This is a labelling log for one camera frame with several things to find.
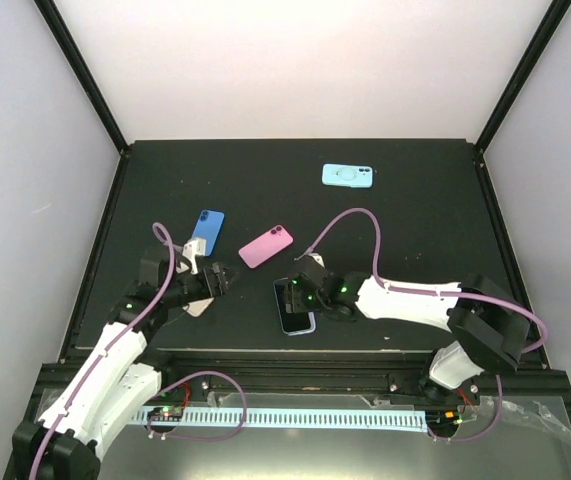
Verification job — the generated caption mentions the lavender phone case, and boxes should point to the lavender phone case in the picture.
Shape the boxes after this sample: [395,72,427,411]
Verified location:
[272,277,317,338]

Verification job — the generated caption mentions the left black frame post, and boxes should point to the left black frame post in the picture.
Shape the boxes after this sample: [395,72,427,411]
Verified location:
[34,0,129,154]

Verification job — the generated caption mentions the light blue phone case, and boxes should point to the light blue phone case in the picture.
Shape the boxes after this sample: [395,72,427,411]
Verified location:
[321,164,374,189]

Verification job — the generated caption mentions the pink phone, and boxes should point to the pink phone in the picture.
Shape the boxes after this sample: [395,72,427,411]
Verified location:
[238,225,294,269]

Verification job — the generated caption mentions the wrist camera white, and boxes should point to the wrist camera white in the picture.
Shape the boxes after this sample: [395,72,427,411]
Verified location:
[303,253,325,272]
[175,237,206,275]

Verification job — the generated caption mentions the black frame post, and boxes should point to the black frame post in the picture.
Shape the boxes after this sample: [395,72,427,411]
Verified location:
[34,0,129,154]
[475,0,571,154]

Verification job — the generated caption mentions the right black frame post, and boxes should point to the right black frame post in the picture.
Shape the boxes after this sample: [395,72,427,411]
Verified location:
[475,0,571,154]

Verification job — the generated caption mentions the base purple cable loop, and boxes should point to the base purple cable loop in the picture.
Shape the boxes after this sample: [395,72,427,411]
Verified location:
[145,371,249,444]
[427,374,504,445]

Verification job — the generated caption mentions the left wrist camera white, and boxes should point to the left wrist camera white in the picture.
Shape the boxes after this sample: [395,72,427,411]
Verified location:
[175,237,206,275]

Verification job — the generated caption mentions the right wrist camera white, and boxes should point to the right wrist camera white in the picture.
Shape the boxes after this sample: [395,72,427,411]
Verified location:
[303,253,325,272]

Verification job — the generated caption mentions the blue phone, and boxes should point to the blue phone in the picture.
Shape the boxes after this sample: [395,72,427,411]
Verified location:
[192,210,225,256]

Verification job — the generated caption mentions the white slotted cable duct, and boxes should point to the white slotted cable duct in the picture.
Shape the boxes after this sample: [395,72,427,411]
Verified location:
[129,406,428,433]

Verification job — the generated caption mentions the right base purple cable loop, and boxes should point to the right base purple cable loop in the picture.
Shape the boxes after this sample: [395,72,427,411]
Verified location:
[427,374,504,445]

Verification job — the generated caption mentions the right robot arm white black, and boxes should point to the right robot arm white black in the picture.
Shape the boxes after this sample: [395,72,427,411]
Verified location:
[276,254,530,405]

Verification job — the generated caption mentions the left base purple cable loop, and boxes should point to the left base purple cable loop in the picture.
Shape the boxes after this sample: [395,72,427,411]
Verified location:
[145,371,249,444]

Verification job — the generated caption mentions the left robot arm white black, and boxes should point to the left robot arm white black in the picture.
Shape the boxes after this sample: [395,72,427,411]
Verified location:
[12,248,237,479]

